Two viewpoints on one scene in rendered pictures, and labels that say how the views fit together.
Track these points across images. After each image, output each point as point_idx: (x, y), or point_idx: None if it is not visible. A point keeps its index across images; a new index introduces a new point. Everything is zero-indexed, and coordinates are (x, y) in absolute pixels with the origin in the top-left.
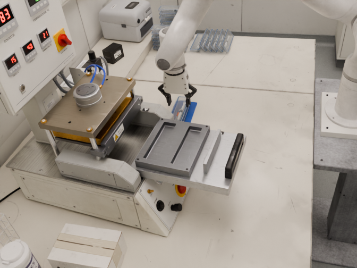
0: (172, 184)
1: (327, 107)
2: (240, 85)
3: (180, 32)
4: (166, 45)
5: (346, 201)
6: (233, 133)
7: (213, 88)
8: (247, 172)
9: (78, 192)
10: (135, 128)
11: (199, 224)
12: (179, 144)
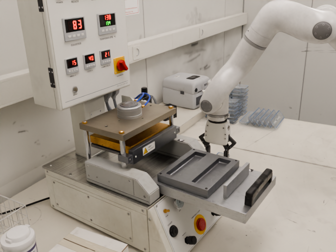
0: (191, 216)
1: None
2: (283, 155)
3: (226, 77)
4: (211, 88)
5: None
6: None
7: (255, 153)
8: (275, 228)
9: (98, 201)
10: (167, 158)
11: None
12: (205, 169)
